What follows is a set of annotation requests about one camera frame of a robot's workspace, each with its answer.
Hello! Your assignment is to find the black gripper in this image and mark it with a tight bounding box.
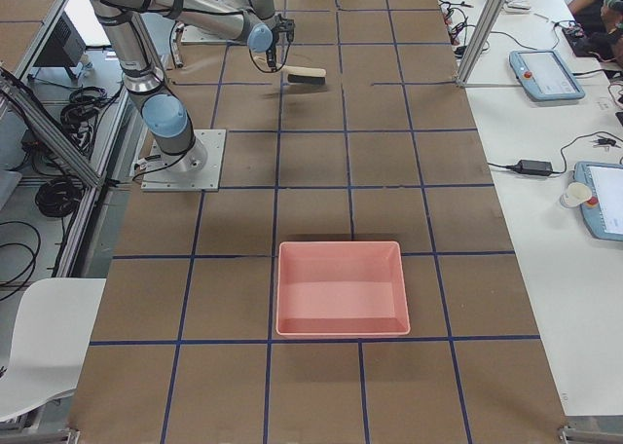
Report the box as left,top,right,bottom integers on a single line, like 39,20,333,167
266,16,295,71

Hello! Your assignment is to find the white hand brush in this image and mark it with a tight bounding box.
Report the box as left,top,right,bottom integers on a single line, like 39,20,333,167
252,55,326,86

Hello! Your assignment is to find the pink plastic bin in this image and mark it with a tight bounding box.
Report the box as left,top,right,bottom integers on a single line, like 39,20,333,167
275,241,411,339

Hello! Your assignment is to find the far teach pendant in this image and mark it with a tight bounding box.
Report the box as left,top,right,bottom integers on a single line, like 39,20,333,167
508,50,585,102

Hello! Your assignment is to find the teach pendant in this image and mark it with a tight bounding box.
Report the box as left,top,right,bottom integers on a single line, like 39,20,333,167
508,50,585,102
573,161,622,241

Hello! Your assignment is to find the black power adapter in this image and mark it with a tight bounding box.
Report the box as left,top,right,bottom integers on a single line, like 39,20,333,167
505,159,554,176

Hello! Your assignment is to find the paper cup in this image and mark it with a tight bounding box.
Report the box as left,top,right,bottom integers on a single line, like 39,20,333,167
559,181,593,208

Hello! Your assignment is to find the white chair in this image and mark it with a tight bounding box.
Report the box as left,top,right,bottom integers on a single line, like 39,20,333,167
1,277,106,422

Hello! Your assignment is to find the near teach pendant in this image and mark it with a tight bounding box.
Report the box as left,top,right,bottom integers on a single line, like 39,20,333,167
573,161,622,241

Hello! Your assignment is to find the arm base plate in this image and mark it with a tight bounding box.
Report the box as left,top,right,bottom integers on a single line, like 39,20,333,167
181,25,231,45
139,129,227,192

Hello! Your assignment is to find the aluminium frame post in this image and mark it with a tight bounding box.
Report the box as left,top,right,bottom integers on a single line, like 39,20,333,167
456,0,505,88

